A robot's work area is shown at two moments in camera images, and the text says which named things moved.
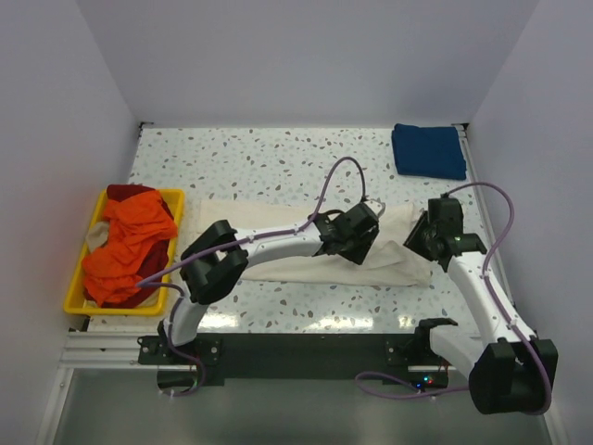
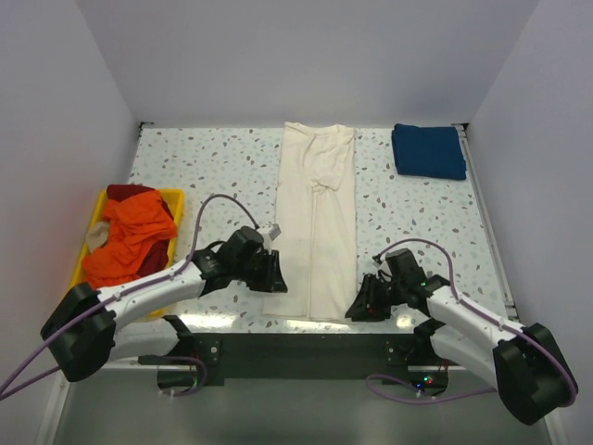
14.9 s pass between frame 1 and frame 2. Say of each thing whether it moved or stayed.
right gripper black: moved
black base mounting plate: stayed
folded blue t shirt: stayed
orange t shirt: stayed
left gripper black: moved
